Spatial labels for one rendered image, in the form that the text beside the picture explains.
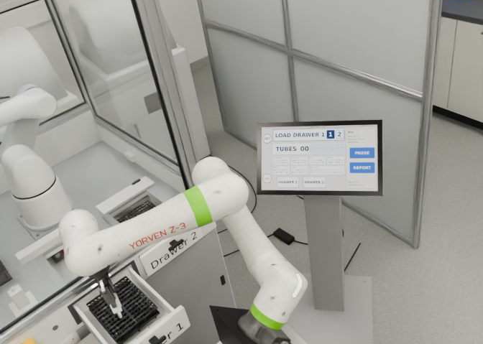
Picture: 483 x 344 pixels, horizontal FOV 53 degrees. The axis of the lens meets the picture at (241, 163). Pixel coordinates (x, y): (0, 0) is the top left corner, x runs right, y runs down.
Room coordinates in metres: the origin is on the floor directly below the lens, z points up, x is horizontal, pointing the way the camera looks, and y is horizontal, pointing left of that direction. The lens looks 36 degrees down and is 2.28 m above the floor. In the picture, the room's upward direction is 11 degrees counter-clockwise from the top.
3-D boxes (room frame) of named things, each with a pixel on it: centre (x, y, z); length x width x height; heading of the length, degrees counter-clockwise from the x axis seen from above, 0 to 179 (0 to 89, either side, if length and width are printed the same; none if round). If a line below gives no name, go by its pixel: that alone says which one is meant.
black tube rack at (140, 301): (1.18, 0.53, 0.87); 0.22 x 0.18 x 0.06; 36
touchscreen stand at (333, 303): (1.61, -0.32, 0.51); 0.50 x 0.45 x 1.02; 162
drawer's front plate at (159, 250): (1.46, 0.35, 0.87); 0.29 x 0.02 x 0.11; 126
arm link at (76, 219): (1.08, 0.50, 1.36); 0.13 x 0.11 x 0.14; 18
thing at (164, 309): (1.18, 0.54, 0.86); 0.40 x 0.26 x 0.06; 36
